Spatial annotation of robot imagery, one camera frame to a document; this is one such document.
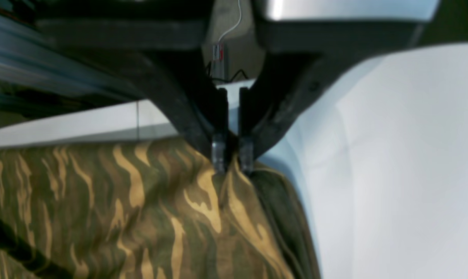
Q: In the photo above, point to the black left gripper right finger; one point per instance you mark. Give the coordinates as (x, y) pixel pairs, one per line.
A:
(303, 59)

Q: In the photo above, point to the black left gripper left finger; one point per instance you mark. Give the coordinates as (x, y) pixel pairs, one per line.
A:
(163, 60)

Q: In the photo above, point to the camouflage T-shirt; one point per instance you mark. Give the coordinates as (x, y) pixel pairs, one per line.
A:
(148, 210)

